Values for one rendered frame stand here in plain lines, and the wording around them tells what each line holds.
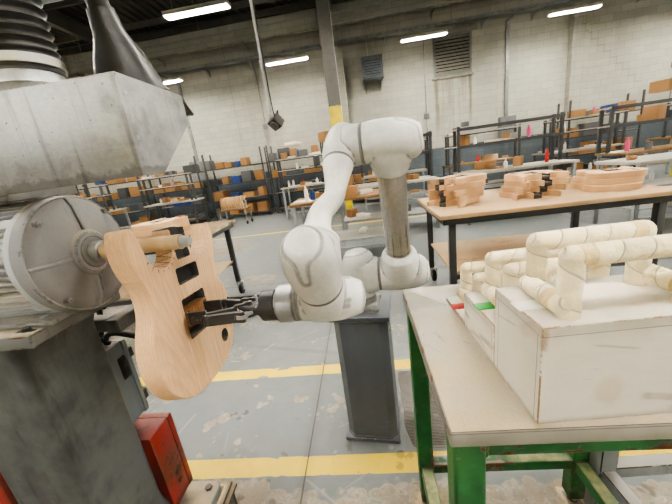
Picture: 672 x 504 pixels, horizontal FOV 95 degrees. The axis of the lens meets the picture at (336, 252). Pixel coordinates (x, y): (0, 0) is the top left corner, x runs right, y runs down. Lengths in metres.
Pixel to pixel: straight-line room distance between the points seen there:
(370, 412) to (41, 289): 1.39
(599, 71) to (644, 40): 1.39
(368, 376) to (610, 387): 1.09
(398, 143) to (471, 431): 0.76
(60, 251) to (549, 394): 0.91
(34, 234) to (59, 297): 0.13
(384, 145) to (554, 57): 12.59
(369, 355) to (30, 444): 1.12
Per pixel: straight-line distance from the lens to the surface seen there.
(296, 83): 12.08
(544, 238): 0.60
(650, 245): 0.59
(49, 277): 0.81
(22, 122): 0.67
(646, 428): 0.71
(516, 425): 0.63
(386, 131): 1.02
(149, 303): 0.73
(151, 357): 0.74
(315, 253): 0.53
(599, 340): 0.60
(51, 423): 1.04
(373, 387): 1.61
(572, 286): 0.55
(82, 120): 0.61
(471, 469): 0.68
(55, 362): 1.02
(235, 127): 12.48
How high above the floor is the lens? 1.37
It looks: 16 degrees down
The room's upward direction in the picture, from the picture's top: 8 degrees counter-clockwise
